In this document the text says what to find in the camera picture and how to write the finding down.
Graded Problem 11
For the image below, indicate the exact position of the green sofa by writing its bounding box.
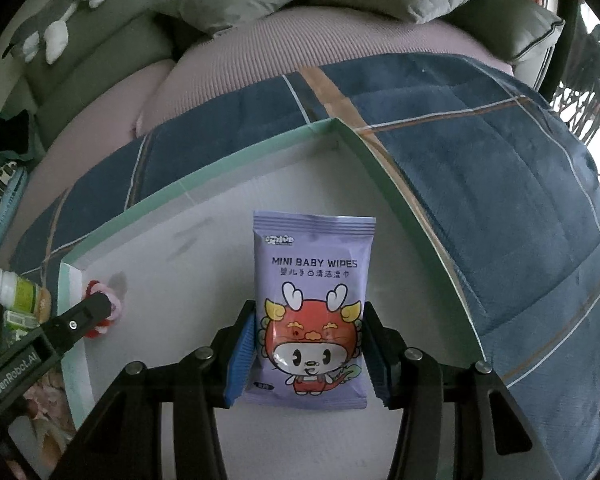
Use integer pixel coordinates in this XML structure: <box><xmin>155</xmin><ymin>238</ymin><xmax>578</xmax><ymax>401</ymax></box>
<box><xmin>0</xmin><ymin>0</ymin><xmax>181</xmax><ymax>136</ymax></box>

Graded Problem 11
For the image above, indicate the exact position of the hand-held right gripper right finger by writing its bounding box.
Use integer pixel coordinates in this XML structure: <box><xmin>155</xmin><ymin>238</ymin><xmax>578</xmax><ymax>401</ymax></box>
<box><xmin>363</xmin><ymin>303</ymin><xmax>553</xmax><ymax>480</ymax></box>

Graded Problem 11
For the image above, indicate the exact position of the white-capped green label bottle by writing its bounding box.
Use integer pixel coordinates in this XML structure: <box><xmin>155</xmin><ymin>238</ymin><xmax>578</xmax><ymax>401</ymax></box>
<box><xmin>0</xmin><ymin>265</ymin><xmax>52</xmax><ymax>324</ymax></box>

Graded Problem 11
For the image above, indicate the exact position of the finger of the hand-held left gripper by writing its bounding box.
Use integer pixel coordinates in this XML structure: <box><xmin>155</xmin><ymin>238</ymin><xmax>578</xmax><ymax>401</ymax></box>
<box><xmin>39</xmin><ymin>292</ymin><xmax>120</xmax><ymax>357</ymax></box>

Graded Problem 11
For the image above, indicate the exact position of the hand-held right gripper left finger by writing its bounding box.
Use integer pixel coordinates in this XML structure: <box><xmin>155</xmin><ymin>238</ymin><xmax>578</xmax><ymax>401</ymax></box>
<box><xmin>49</xmin><ymin>300</ymin><xmax>257</xmax><ymax>480</ymax></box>

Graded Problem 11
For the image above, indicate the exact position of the grey sofa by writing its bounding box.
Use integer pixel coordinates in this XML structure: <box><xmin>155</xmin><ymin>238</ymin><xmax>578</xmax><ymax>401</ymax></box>
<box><xmin>25</xmin><ymin>8</ymin><xmax>513</xmax><ymax>196</ymax></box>

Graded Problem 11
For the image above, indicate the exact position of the black metal rack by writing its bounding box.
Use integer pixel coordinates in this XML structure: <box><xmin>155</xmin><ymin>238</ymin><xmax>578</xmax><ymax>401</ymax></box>
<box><xmin>550</xmin><ymin>5</ymin><xmax>600</xmax><ymax>151</ymax></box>

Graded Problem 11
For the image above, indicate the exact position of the pink and red chenille flower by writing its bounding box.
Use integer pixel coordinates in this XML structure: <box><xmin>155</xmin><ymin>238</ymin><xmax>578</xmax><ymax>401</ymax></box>
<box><xmin>82</xmin><ymin>277</ymin><xmax>127</xmax><ymax>341</ymax></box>

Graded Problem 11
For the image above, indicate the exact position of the blue plaid blanket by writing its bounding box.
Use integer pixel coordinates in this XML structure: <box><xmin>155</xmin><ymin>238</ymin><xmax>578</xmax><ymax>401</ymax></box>
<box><xmin>10</xmin><ymin>53</ymin><xmax>600</xmax><ymax>480</ymax></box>

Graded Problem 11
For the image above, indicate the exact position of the dark-piped grey cushion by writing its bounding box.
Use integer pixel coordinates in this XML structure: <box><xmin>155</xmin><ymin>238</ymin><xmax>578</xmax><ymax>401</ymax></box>
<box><xmin>442</xmin><ymin>0</ymin><xmax>566</xmax><ymax>78</ymax></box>

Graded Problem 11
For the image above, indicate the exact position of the purple baby wipes packet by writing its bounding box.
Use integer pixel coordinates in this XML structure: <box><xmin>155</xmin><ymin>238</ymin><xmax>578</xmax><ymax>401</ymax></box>
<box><xmin>241</xmin><ymin>209</ymin><xmax>377</xmax><ymax>410</ymax></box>

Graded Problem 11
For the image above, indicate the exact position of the green-edged white cardboard box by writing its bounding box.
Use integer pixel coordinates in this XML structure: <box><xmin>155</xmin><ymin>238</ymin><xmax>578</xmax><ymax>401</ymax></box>
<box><xmin>58</xmin><ymin>117</ymin><xmax>490</xmax><ymax>431</ymax></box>

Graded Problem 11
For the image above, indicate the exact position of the grey and white plush toy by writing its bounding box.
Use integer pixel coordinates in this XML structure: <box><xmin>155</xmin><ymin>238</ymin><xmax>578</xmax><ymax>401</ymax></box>
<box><xmin>7</xmin><ymin>0</ymin><xmax>118</xmax><ymax>65</ymax></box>

